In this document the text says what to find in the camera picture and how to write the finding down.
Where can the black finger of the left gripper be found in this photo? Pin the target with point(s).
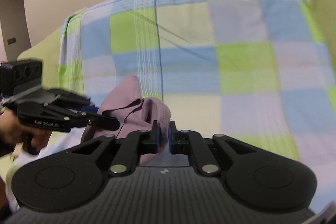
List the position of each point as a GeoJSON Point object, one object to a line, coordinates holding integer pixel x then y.
{"type": "Point", "coordinates": [63, 101]}
{"type": "Point", "coordinates": [82, 119]}

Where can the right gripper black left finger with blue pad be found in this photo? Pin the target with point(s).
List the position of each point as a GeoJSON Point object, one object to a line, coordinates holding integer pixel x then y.
{"type": "Point", "coordinates": [121, 155]}

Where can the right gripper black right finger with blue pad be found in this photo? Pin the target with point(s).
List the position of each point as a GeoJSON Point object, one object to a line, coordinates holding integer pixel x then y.
{"type": "Point", "coordinates": [209, 157]}

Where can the lilac purple garment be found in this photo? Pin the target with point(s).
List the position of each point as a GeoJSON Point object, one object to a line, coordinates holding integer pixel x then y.
{"type": "Point", "coordinates": [127, 105]}

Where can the person's left hand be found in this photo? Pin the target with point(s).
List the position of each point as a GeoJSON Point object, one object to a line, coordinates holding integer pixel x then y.
{"type": "Point", "coordinates": [12, 131]}

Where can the checkered blue green bedsheet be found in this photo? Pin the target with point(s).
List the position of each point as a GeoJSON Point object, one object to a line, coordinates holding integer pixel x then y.
{"type": "Point", "coordinates": [256, 70]}

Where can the black camera box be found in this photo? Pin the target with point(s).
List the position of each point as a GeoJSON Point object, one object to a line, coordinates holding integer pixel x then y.
{"type": "Point", "coordinates": [18, 76]}

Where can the wall socket plate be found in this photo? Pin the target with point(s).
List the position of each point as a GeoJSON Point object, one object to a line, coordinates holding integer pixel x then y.
{"type": "Point", "coordinates": [11, 41]}

